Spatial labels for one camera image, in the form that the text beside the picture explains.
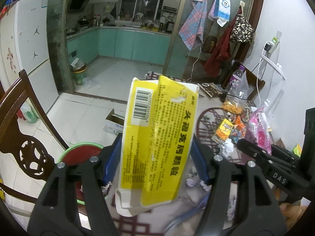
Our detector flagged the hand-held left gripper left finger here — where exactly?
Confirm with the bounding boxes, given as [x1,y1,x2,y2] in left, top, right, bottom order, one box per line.
[27,131,123,236]

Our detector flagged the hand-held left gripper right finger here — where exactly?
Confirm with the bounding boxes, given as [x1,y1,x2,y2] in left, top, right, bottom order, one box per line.
[191,133,289,236]

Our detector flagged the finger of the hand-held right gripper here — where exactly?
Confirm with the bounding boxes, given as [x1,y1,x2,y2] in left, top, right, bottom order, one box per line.
[270,144,300,167]
[237,138,289,191]

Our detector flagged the white paper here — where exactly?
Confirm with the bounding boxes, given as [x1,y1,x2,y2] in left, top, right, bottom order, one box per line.
[219,139,234,158]

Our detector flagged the red basin with green rim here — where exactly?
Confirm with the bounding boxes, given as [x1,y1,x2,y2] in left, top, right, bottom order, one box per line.
[56,141,105,206]

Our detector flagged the pink plastic bag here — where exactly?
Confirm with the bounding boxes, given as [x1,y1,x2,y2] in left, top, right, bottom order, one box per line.
[248,106,273,156]

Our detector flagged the yellow snack packet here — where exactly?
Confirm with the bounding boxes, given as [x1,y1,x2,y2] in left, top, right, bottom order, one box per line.
[215,118,235,140]

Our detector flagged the orange snack wrappers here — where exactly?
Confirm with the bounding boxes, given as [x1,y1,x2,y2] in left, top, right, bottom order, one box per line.
[233,115,247,143]

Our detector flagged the yellow white medicine box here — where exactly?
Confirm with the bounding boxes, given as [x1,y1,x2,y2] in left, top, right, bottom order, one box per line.
[116,75,200,217]

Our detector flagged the person's right hand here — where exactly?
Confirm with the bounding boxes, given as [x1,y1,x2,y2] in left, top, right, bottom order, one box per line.
[281,202,309,217]

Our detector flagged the small cardboard box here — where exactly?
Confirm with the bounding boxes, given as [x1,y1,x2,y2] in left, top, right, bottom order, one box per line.
[105,108,128,126]

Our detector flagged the clear bag of orange snacks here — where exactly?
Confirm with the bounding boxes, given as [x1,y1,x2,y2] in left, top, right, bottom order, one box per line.
[221,96,249,115]

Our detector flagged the dark brown patterned packet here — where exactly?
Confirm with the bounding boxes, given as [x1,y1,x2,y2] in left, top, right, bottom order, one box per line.
[197,82,223,99]

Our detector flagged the plain wooden chair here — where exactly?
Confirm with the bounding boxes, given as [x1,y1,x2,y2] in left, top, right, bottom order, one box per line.
[242,66,266,101]

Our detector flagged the clear plastic zip bag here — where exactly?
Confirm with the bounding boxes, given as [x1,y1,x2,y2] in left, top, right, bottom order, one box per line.
[236,72,249,101]

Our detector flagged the green kitchen waste bin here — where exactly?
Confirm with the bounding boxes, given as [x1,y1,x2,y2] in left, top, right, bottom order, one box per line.
[71,58,88,86]

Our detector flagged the plastic bottle with purple label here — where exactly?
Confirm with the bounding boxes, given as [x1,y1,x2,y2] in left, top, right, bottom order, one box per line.
[228,65,246,94]

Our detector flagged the green detergent bottle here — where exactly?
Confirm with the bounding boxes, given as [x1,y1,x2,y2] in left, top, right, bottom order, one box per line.
[20,102,37,124]

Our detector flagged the white desk lamp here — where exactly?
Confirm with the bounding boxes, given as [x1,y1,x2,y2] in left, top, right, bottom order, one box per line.
[261,54,287,118]

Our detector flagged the glass sliding door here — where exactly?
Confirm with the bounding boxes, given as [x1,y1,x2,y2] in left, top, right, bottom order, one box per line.
[164,0,261,79]

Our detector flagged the red garment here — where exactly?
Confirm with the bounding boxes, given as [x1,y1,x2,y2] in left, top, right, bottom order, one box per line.
[203,25,234,77]

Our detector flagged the carved wooden chair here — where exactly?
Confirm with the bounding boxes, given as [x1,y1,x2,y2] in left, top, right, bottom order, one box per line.
[0,69,70,202]

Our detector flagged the brown handbag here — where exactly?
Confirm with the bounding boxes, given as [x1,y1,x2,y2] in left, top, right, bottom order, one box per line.
[203,35,217,53]

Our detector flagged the teal kitchen cabinets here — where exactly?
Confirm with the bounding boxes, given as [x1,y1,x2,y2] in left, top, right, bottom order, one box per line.
[66,27,173,64]

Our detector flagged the letter print fabric bag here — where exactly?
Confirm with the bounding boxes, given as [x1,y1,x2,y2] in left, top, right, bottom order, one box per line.
[230,15,256,43]

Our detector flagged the plaid towel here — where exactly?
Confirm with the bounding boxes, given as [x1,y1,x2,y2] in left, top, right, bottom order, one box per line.
[179,0,208,51]

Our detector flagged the black wok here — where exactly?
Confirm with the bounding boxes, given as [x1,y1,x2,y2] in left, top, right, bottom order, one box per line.
[77,16,95,26]

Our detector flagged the white refrigerator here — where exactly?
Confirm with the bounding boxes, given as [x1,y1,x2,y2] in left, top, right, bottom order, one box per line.
[0,0,59,113]

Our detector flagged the blue white smiley bag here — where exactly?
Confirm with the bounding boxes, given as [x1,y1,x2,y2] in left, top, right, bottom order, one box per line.
[209,0,230,27]

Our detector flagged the kitchen window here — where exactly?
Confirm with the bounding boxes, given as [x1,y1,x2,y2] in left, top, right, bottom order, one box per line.
[120,0,165,21]

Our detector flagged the white water heater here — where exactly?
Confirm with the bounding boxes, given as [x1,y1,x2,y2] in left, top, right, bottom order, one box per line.
[162,0,181,11]

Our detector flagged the wall socket with chargers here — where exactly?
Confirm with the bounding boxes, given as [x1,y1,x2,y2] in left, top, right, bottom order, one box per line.
[263,37,280,53]

